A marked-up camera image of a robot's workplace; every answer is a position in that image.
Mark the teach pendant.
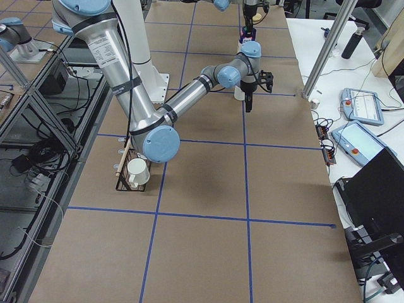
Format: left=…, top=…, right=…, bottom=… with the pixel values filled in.
left=341, top=88, right=384, bottom=126
left=331, top=121, right=390, bottom=167

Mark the near teach pendant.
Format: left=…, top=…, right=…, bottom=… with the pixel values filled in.
left=331, top=121, right=390, bottom=167

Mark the black wire cup rack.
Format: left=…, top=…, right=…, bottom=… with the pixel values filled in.
left=114, top=138, right=151, bottom=192

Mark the milk carton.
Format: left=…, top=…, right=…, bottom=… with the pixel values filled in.
left=237, top=26, right=256, bottom=52

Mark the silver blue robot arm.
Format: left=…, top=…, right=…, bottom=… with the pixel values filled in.
left=52, top=1, right=261, bottom=163
left=1, top=1, right=260, bottom=57

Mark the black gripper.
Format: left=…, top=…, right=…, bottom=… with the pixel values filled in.
left=243, top=0, right=256, bottom=21
left=241, top=80, right=258, bottom=112

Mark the white cup in rack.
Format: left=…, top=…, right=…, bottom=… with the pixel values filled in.
left=127, top=158, right=150, bottom=188

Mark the black water bottle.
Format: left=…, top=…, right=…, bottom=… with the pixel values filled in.
left=341, top=27, right=365, bottom=59

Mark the small white tape roll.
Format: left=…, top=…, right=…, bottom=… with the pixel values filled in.
left=310, top=98, right=320, bottom=110

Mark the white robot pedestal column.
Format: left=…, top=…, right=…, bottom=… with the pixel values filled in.
left=113, top=0, right=170, bottom=104

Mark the white ribbed mug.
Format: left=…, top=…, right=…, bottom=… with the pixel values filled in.
left=234, top=86, right=245, bottom=101

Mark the wooden board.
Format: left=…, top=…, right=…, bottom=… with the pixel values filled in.
left=372, top=1, right=403, bottom=77

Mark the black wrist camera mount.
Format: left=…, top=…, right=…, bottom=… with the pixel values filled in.
left=258, top=70, right=273, bottom=93

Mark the black monitor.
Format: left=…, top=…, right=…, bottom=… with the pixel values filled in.
left=336, top=148, right=403, bottom=283

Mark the wooden stand with round base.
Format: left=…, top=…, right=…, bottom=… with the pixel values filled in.
left=252, top=13, right=263, bottom=23

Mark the aluminium frame post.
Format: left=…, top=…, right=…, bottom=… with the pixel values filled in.
left=302, top=0, right=358, bottom=99

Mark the black orange connector strip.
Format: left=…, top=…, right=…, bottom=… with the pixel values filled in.
left=315, top=124, right=336, bottom=166

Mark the far teach pendant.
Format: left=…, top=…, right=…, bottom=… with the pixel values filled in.
left=341, top=88, right=384, bottom=126

